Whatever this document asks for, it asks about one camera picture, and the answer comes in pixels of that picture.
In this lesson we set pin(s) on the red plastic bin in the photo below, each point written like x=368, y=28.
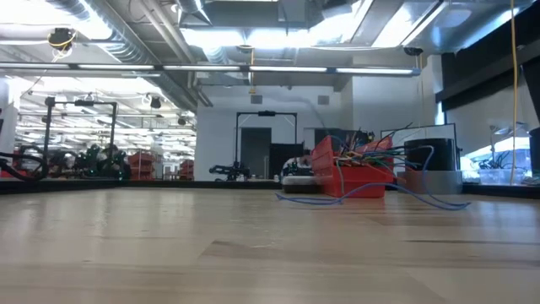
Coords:
x=358, y=181

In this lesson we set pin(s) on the long ceiling light strip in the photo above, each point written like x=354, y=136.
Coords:
x=358, y=70

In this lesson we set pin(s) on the black tape roll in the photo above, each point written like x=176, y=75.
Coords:
x=439, y=156

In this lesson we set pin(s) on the black bin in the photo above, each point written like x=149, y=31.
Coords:
x=536, y=156

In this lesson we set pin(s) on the black frame rig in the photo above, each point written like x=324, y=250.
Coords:
x=84, y=103
x=266, y=113

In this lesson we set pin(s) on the black security camera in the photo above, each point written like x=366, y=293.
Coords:
x=412, y=51

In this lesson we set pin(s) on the black aluminium table frame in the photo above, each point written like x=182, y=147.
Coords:
x=42, y=184

